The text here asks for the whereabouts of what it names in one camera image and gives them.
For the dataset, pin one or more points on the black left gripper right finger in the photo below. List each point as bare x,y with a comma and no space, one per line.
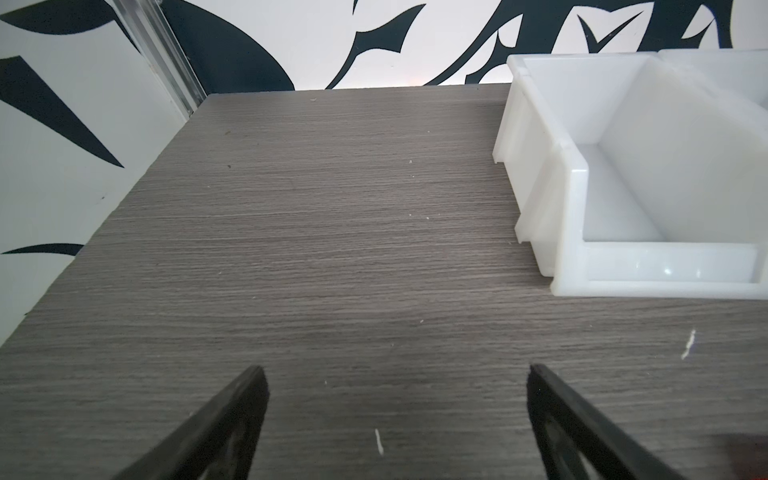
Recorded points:
574,438

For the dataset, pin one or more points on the white middle storage bin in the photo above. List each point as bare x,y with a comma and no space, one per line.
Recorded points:
742,72

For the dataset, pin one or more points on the white left storage bin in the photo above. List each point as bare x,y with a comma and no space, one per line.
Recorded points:
636,177

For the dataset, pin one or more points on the white storage bin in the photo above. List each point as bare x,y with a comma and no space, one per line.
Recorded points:
742,72
636,177

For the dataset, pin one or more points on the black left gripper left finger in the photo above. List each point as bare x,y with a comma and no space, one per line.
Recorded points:
218,441

